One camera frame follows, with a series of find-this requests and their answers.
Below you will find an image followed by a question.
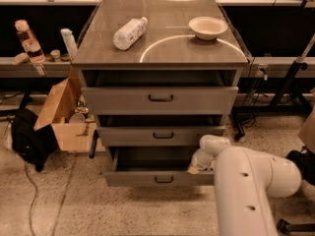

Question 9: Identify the grey bottom drawer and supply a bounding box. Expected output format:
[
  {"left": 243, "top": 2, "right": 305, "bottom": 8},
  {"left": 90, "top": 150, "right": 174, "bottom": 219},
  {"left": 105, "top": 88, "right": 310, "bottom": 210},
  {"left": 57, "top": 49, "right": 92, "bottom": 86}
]
[{"left": 105, "top": 147, "right": 214, "bottom": 187}]

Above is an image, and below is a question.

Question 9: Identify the grey drawer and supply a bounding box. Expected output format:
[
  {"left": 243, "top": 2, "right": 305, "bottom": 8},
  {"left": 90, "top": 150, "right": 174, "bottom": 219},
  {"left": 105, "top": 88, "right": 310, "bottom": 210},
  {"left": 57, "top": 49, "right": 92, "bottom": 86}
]
[
  {"left": 105, "top": 147, "right": 214, "bottom": 187},
  {"left": 97, "top": 126, "right": 225, "bottom": 147},
  {"left": 82, "top": 87, "right": 238, "bottom": 115}
]

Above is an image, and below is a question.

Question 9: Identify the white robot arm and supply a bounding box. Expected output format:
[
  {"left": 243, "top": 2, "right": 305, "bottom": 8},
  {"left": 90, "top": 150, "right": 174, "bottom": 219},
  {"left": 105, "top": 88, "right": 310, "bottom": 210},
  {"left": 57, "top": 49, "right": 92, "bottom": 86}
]
[{"left": 188, "top": 135, "right": 302, "bottom": 236}]

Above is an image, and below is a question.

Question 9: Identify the grey middle drawer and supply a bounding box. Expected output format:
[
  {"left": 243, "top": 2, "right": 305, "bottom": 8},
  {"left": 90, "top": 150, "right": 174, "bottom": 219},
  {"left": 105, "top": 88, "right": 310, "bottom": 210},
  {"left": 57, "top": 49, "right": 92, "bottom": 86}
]
[{"left": 97, "top": 126, "right": 225, "bottom": 147}]

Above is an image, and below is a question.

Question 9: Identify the grey three-drawer cabinet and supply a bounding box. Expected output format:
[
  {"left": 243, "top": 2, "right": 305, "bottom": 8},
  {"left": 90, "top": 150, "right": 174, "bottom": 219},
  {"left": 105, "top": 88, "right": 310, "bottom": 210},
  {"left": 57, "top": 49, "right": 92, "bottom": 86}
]
[{"left": 71, "top": 0, "right": 249, "bottom": 179}]

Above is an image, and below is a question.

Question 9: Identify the grey top drawer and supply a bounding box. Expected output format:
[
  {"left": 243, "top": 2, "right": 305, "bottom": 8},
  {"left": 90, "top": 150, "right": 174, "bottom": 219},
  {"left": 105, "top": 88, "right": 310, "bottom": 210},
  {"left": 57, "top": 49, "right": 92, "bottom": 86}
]
[{"left": 82, "top": 87, "right": 238, "bottom": 115}]

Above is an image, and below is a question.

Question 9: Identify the open cardboard box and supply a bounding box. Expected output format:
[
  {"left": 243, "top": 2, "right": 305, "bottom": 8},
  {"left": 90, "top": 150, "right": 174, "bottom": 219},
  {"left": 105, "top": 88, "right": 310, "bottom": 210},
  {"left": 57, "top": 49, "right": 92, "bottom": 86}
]
[{"left": 34, "top": 67, "right": 96, "bottom": 152}]

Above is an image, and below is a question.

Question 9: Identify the black chair caster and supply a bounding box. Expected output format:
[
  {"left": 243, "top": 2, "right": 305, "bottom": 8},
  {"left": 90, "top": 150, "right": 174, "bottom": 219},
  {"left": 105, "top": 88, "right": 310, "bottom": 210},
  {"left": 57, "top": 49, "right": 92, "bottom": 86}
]
[{"left": 277, "top": 219, "right": 315, "bottom": 235}]

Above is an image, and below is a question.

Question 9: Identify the black tripod stand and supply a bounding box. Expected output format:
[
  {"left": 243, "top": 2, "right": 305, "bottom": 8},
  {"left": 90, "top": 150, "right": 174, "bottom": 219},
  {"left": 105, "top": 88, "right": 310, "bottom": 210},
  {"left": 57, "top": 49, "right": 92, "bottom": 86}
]
[{"left": 269, "top": 33, "right": 315, "bottom": 114}]

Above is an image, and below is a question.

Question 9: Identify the white cup in box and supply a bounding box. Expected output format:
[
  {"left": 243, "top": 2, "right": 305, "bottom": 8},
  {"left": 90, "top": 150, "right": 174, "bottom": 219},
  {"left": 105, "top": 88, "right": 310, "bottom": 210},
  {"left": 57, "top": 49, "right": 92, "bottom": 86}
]
[{"left": 69, "top": 113, "right": 86, "bottom": 124}]

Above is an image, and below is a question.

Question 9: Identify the white paper bowl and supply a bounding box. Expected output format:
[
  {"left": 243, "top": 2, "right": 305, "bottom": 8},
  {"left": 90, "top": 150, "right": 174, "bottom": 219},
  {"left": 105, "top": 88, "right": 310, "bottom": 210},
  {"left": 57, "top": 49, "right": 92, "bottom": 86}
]
[{"left": 189, "top": 17, "right": 227, "bottom": 40}]

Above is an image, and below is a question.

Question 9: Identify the clear plastic bottle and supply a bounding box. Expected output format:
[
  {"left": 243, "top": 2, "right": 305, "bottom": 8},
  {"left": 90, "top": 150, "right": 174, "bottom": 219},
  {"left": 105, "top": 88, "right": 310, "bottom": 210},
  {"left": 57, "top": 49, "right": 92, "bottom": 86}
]
[{"left": 113, "top": 17, "right": 148, "bottom": 50}]

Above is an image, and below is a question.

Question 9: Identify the black backpack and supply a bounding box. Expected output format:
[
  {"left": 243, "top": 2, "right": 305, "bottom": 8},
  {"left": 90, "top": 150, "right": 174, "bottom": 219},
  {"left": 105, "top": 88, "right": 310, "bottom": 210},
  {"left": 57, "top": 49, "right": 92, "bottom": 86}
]
[{"left": 11, "top": 109, "right": 58, "bottom": 172}]

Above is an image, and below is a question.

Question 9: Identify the white green spray can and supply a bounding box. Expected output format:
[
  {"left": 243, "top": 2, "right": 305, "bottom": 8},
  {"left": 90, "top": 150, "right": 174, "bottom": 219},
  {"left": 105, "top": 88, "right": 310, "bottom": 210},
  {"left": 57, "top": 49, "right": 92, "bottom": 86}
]
[{"left": 60, "top": 29, "right": 78, "bottom": 59}]

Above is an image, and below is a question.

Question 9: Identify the small round container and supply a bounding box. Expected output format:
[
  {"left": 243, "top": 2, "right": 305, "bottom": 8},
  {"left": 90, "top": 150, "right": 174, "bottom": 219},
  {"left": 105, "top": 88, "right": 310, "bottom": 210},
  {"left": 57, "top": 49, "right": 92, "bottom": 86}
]
[{"left": 50, "top": 49, "right": 61, "bottom": 61}]

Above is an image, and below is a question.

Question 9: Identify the tall bottle with label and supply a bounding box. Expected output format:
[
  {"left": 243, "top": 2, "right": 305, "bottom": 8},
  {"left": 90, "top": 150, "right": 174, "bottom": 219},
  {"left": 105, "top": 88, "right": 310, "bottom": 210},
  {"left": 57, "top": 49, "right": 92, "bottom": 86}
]
[{"left": 15, "top": 20, "right": 45, "bottom": 64}]

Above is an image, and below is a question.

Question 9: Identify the black floor cable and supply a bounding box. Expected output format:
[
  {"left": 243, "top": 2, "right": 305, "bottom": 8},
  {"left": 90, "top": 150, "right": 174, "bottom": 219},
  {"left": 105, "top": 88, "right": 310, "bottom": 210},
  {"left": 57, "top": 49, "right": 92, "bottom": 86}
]
[{"left": 24, "top": 160, "right": 39, "bottom": 236}]

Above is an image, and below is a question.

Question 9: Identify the grey metal shelf rail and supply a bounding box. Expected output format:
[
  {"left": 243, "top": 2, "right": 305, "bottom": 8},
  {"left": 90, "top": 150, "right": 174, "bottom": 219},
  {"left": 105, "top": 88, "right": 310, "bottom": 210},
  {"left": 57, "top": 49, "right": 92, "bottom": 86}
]
[{"left": 0, "top": 57, "right": 70, "bottom": 78}]

